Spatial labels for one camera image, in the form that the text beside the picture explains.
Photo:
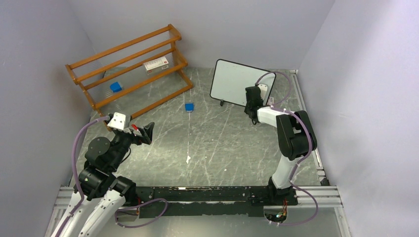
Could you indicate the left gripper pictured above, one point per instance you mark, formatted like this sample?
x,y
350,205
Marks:
x,y
146,134

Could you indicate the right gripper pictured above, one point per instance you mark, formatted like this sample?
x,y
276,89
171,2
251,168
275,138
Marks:
x,y
247,103

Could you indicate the blue eraser on table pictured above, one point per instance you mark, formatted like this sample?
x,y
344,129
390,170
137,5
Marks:
x,y
189,107

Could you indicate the blue eraser on shelf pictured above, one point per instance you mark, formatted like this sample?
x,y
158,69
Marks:
x,y
116,87

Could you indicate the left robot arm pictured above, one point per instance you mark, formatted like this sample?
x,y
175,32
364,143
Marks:
x,y
100,193

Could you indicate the white red box on shelf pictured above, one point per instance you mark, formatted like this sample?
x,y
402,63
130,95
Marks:
x,y
156,65

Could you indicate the wooden tiered shelf rack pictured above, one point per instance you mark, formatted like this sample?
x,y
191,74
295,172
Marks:
x,y
158,50

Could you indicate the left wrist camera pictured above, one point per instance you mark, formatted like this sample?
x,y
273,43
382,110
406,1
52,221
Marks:
x,y
118,121

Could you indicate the small red white box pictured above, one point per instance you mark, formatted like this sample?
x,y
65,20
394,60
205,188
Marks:
x,y
270,101

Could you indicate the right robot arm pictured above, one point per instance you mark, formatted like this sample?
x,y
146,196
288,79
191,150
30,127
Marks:
x,y
296,137

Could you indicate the small whiteboard with black frame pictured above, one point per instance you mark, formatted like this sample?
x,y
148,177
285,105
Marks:
x,y
230,80

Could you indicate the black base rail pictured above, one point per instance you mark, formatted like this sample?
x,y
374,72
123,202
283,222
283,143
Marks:
x,y
222,200

